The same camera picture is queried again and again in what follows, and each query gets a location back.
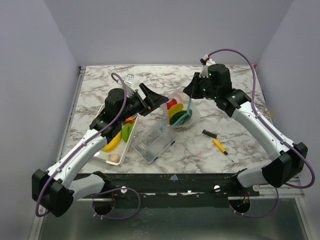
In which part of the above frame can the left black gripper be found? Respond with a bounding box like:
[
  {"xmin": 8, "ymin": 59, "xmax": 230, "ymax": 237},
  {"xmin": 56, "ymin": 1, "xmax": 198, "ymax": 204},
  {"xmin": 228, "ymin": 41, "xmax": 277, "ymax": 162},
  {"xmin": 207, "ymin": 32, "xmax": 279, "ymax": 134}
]
[{"xmin": 119, "ymin": 83, "xmax": 169, "ymax": 123}]

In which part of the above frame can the red strawberry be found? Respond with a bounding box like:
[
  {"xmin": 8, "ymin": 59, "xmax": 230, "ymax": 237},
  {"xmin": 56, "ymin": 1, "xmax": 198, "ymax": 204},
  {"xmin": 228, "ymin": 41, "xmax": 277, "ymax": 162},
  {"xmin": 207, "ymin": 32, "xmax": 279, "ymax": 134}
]
[{"xmin": 166, "ymin": 98, "xmax": 178, "ymax": 110}]

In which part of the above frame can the yellow star fruit slice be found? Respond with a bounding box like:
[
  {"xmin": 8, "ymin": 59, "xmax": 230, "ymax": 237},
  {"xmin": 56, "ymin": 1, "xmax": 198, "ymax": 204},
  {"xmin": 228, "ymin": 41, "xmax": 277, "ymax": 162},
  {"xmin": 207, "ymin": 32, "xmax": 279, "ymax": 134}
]
[{"xmin": 168, "ymin": 103, "xmax": 184, "ymax": 119}]

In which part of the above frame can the green leafy vegetable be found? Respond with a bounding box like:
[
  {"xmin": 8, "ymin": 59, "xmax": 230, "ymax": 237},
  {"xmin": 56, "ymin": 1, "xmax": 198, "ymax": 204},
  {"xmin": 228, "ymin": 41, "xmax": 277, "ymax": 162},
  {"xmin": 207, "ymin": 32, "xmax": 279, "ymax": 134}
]
[{"xmin": 169, "ymin": 109, "xmax": 193, "ymax": 126}]

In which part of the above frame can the clear zip top bag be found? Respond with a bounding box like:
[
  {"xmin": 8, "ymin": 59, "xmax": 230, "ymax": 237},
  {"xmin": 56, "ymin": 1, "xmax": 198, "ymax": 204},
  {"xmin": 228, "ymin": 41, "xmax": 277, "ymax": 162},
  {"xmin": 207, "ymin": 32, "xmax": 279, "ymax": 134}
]
[{"xmin": 160, "ymin": 87, "xmax": 200, "ymax": 129}]

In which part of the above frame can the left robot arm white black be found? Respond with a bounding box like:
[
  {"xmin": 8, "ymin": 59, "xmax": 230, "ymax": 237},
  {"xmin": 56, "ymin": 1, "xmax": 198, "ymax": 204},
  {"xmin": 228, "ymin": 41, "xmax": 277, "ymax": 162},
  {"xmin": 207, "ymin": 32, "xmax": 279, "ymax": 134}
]
[{"xmin": 31, "ymin": 83, "xmax": 169, "ymax": 217}]

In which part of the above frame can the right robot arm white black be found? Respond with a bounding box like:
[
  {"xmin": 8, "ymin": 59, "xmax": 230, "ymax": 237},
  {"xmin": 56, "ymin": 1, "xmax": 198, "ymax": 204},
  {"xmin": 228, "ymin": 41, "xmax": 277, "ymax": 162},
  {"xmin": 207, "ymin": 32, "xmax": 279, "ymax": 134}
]
[{"xmin": 183, "ymin": 64, "xmax": 308, "ymax": 196}]

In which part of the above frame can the orange red mango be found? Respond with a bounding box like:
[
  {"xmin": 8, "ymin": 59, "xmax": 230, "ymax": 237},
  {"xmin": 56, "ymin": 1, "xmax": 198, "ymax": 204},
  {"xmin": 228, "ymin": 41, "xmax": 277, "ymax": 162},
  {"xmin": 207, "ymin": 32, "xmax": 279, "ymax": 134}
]
[{"xmin": 124, "ymin": 116, "xmax": 135, "ymax": 123}]

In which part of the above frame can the green kiwi slice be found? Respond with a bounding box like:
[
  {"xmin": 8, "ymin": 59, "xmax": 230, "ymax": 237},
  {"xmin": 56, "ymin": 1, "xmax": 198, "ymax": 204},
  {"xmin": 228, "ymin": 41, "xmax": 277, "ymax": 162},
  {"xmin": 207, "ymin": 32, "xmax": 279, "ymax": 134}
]
[{"xmin": 121, "ymin": 123, "xmax": 133, "ymax": 143}]

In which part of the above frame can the clear plastic screw box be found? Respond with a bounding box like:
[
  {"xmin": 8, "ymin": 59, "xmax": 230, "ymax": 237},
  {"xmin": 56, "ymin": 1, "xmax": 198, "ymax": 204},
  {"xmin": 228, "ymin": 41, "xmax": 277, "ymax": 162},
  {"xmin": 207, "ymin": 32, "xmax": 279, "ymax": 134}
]
[{"xmin": 131, "ymin": 123, "xmax": 177, "ymax": 164}]

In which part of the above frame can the black bit holder strip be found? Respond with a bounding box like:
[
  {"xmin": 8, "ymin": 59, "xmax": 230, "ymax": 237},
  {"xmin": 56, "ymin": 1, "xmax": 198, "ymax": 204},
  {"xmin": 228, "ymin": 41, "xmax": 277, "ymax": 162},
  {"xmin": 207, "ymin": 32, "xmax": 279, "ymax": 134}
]
[{"xmin": 202, "ymin": 129, "xmax": 217, "ymax": 139}]

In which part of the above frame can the yellow banana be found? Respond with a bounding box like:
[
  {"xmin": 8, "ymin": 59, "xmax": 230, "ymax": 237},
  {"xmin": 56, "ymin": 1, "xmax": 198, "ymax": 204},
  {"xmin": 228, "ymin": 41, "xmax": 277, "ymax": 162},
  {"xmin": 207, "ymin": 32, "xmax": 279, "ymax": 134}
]
[{"xmin": 101, "ymin": 132, "xmax": 122, "ymax": 152}]

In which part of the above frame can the white garlic bulb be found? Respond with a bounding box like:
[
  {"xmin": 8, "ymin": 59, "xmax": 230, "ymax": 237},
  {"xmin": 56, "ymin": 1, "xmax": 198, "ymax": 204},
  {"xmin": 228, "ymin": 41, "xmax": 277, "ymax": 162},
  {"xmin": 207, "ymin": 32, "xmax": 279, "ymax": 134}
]
[{"xmin": 108, "ymin": 153, "xmax": 121, "ymax": 163}]

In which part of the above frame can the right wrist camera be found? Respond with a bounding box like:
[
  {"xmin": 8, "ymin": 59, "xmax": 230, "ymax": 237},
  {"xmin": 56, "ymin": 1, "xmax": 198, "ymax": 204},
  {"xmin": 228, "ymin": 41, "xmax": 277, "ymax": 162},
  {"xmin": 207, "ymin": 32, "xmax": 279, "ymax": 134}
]
[{"xmin": 199, "ymin": 55, "xmax": 216, "ymax": 78}]

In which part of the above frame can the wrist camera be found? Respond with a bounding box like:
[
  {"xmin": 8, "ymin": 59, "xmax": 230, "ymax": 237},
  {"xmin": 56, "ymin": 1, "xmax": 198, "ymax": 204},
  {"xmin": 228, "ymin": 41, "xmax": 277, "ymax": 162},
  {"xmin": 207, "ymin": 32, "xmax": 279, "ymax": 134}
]
[
  {"xmin": 125, "ymin": 73, "xmax": 135, "ymax": 85},
  {"xmin": 199, "ymin": 55, "xmax": 216, "ymax": 78}
]

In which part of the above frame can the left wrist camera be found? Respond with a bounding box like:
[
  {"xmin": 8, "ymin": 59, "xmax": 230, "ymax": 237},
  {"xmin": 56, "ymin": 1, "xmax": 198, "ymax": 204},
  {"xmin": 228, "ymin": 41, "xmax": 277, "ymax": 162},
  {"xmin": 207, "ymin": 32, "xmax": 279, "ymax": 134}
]
[{"xmin": 125, "ymin": 73, "xmax": 135, "ymax": 85}]

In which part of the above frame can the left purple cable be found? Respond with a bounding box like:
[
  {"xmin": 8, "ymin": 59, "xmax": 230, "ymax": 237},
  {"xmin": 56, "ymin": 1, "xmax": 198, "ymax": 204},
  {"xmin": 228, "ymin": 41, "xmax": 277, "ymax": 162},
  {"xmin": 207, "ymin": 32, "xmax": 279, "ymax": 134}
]
[{"xmin": 34, "ymin": 72, "xmax": 141, "ymax": 220}]

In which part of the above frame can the purple cable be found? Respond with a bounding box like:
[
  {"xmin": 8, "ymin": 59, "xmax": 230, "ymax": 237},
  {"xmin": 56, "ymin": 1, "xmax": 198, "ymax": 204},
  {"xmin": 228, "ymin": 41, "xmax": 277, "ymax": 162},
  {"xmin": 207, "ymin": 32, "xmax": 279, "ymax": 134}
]
[
  {"xmin": 199, "ymin": 48, "xmax": 316, "ymax": 218},
  {"xmin": 34, "ymin": 72, "xmax": 141, "ymax": 220}
]

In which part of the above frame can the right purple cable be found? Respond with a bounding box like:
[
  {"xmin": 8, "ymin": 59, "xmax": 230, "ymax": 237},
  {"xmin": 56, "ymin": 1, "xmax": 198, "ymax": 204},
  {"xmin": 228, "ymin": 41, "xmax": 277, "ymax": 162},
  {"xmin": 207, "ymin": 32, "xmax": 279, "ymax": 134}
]
[{"xmin": 199, "ymin": 48, "xmax": 316, "ymax": 218}]

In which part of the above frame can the yellow handled screwdriver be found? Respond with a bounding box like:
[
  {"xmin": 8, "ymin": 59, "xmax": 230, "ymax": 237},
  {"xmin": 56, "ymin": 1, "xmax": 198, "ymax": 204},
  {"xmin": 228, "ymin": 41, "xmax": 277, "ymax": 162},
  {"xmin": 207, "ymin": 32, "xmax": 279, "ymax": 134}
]
[{"xmin": 212, "ymin": 138, "xmax": 234, "ymax": 163}]

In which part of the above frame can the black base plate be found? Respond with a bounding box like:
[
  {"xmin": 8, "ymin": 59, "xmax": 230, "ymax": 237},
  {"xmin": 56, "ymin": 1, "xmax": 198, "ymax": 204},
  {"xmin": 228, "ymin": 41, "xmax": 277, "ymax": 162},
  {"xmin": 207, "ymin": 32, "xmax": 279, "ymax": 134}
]
[{"xmin": 75, "ymin": 172, "xmax": 276, "ymax": 212}]

